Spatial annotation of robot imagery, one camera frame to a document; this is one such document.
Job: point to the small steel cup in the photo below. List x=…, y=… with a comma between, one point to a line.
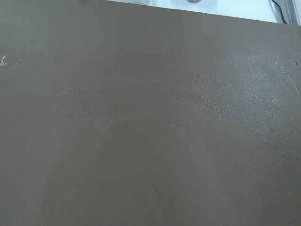
x=194, y=1

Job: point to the aluminium frame post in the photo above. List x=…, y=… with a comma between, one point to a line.
x=297, y=9

